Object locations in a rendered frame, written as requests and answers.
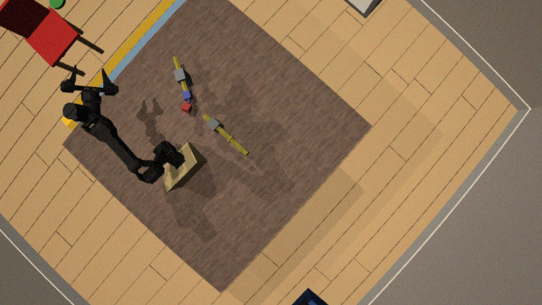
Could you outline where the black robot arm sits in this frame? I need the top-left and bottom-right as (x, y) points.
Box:
(63, 103), (185, 184)

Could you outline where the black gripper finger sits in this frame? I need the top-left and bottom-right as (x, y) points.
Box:
(101, 68), (115, 88)
(66, 65), (77, 83)

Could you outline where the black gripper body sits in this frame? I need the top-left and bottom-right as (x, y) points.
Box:
(61, 81), (118, 106)

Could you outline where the yellow square bar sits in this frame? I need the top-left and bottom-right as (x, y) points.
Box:
(203, 114), (248, 155)

